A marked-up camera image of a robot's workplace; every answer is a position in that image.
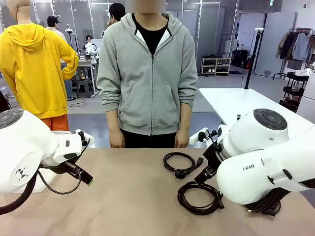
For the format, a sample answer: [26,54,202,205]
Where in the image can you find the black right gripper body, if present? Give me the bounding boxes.
[202,144,223,173]

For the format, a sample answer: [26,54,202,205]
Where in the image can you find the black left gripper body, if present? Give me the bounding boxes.
[39,160,80,177]

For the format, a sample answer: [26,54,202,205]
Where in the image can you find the black power cable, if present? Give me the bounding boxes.
[163,152,205,180]

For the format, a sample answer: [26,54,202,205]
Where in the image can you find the person's right forearm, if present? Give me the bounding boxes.
[96,86,122,131]

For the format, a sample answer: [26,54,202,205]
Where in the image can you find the person's left forearm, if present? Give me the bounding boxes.
[177,86,199,133]

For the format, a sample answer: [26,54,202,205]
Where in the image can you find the person's left hand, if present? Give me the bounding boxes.
[174,128,190,149]

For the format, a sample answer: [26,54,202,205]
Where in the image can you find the person's right hand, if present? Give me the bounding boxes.
[109,127,126,149]

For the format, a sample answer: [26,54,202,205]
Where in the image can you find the orange shorts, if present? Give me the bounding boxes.
[39,113,70,132]

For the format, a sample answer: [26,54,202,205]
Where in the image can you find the white rounded-corner table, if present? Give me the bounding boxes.
[198,87,315,144]

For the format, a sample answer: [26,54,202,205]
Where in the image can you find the grey step stool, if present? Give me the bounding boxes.
[76,79,93,99]

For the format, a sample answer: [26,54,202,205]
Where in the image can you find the wooden shoe rack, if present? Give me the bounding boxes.
[201,57,232,77]

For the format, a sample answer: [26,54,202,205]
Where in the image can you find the person wearing grey hoodie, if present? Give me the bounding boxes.
[96,0,199,149]

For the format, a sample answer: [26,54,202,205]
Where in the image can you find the yellow hoodie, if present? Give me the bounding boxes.
[0,22,80,120]

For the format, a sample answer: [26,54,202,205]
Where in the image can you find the black luggage pile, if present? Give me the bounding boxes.
[231,48,252,69]

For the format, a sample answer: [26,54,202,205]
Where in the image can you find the black utility trolley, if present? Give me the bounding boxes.
[279,71,310,112]

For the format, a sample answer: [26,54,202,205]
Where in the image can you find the black light stand pole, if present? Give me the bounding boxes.
[242,28,265,90]

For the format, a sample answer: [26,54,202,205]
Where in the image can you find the cluttered white desk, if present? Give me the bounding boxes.
[73,55,99,98]

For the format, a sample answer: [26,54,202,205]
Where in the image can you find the white rounded column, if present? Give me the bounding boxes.
[296,69,315,121]

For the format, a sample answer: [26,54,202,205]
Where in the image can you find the beige hanging coat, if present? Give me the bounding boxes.
[275,31,289,60]

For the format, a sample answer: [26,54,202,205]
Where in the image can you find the dark-haired seated person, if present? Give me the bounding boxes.
[83,34,97,51]

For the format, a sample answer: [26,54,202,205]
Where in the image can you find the dark hanging jacket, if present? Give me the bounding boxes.
[280,31,300,61]

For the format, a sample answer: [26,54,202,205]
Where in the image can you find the grey-blue hanging jacket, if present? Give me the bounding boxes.
[292,32,311,62]

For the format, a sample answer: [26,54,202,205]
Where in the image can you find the person in black cap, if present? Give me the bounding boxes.
[46,15,75,102]

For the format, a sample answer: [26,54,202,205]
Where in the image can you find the black clothes rack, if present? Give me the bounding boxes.
[272,28,315,81]

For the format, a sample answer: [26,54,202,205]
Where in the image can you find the tall dark-haired person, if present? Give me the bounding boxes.
[106,2,126,28]

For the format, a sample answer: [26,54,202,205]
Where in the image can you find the thin black left gripper cable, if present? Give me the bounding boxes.
[36,168,82,195]

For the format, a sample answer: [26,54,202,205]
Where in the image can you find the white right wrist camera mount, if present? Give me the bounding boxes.
[189,127,210,147]

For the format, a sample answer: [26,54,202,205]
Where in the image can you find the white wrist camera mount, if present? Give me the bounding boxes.
[74,128,95,147]
[189,127,210,147]

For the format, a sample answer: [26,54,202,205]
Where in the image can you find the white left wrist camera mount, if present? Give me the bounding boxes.
[74,128,95,147]

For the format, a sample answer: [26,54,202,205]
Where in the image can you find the thick black left arm hose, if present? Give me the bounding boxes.
[0,169,40,216]

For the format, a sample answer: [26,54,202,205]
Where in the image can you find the thick black arm hose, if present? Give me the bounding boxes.
[0,169,40,216]
[255,178,315,210]

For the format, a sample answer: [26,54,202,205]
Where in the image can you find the black floor cable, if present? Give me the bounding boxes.
[67,98,87,108]

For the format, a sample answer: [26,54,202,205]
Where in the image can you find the thick black right arm hose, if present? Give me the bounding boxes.
[255,178,315,210]

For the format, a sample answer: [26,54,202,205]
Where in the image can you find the black tripod with camera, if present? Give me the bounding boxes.
[64,24,80,55]

